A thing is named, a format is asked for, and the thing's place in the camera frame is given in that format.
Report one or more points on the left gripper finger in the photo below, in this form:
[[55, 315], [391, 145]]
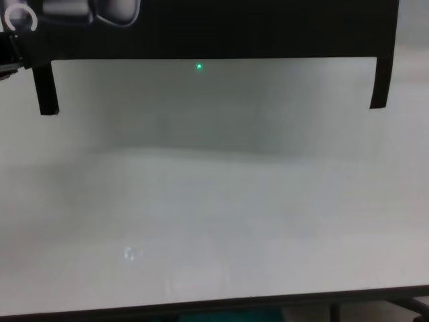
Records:
[[6, 72], [15, 50]]

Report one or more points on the black robot print poster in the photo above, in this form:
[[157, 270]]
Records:
[[234, 30]]

